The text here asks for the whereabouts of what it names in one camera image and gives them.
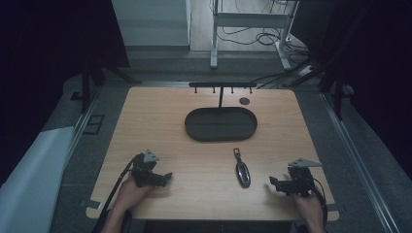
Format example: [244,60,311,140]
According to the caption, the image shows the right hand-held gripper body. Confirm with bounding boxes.
[286,157,324,198]

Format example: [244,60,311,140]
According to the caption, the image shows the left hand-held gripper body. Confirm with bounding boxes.
[130,149,160,188]

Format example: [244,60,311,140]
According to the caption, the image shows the black car key fob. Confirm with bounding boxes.
[232,148,253,189]

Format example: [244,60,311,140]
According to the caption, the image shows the black key rack with tray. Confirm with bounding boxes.
[184,82,258,143]

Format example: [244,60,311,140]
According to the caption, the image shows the person's right hand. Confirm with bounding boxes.
[292,191,326,228]

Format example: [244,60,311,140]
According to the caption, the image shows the person's left hand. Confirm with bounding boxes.
[117,174,154,212]

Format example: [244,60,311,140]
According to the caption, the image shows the black metal stand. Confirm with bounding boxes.
[285,54,354,121]
[79,54,142,115]

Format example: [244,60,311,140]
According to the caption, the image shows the white power strip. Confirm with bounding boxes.
[295,64,317,78]

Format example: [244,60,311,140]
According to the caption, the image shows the white paper roll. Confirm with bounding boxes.
[0,125,76,233]

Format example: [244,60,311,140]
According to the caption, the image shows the white cabinet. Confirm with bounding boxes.
[111,0,192,47]

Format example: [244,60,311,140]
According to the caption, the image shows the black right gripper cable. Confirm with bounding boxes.
[309,176,328,229]

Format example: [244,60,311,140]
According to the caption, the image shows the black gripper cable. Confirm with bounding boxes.
[91,152,142,233]
[309,176,328,229]

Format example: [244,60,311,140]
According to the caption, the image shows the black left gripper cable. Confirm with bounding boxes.
[91,152,142,233]

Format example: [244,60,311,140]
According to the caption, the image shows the aluminium floor rail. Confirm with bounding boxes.
[63,86,105,169]
[319,91,402,233]

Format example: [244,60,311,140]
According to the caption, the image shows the black floor socket frame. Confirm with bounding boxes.
[83,114,106,136]

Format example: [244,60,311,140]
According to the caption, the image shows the black floor cables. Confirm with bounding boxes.
[216,0,312,66]

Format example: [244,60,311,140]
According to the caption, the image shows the white desk frame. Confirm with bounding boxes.
[209,0,300,71]

